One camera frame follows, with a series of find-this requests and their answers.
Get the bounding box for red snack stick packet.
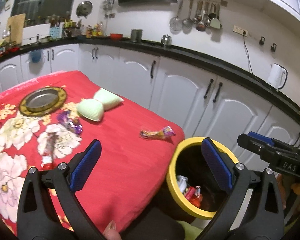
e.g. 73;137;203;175
40;132;57;171

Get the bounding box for yellow purple snack wrapper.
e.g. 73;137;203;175
140;126;175;140

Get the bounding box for purple candy wrapper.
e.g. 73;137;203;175
57;110;83;135

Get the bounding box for green sleeve forearm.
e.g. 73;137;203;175
177;220;202;240

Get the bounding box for yellow rimmed black trash bin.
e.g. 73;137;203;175
164;137;227;223

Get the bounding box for black kitchen countertop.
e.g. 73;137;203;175
0;36;300;123

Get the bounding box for white lower kitchen cabinets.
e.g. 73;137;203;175
0;43;300;176

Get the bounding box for hanging kitchen utensils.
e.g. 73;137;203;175
169;0;228;34

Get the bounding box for person's right hand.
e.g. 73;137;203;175
276;174;300;213

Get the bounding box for person's left hand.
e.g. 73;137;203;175
103;220;122;240

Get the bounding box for white crumpled tissue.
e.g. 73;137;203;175
177;175;188;193

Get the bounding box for white electric kettle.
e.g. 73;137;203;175
266;63;288;92

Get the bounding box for red floral table cloth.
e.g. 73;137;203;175
0;71;185;231

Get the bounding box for round metal gold-rimmed plate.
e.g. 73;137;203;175
19;87;67;118

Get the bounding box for steel teapot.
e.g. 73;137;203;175
161;34;172;48

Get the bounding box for blue hanging pot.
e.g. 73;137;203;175
29;50;42;63

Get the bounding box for grey metal canister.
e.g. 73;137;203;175
130;29;143;43

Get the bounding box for light blue utensil holder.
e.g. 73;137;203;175
49;27;62;40

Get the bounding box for condiment bottles group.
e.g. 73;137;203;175
63;20;106;38

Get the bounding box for red bowl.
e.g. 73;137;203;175
110;33;123;41

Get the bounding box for wooden cutting board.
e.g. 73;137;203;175
7;14;26;45

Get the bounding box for hanging pot lid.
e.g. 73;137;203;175
76;1;93;18

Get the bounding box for black power cable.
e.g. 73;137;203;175
243;32;268;83

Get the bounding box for wall power socket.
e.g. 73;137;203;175
233;25;248;37

